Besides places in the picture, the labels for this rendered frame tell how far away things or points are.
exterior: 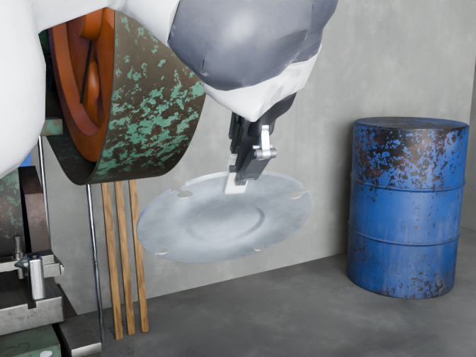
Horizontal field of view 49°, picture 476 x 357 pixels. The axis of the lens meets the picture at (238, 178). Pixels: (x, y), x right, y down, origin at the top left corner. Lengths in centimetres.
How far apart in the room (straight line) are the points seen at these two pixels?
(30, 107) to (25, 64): 2
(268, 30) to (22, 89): 20
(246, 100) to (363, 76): 279
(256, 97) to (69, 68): 106
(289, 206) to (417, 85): 283
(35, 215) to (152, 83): 74
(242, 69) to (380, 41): 295
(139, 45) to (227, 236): 35
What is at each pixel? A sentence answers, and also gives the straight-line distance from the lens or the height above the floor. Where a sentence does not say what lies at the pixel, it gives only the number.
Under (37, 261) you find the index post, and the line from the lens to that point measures 119.
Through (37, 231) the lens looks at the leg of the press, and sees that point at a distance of 156.
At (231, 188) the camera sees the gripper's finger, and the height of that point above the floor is 102.
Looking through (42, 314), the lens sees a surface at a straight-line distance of 123.
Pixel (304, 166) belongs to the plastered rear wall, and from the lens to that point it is 307.
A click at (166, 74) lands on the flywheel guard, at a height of 118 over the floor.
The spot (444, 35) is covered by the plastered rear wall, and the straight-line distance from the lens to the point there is 379.
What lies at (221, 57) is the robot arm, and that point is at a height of 121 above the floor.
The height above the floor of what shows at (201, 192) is 102.
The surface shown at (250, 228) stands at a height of 92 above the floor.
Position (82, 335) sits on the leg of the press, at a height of 64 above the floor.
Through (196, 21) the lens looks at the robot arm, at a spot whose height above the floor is 123.
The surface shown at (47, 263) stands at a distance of 132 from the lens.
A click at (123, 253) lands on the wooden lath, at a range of 237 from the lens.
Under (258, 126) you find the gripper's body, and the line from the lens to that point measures 60.
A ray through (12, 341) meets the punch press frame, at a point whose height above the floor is 65.
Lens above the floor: 120
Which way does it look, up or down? 13 degrees down
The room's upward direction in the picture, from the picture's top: straight up
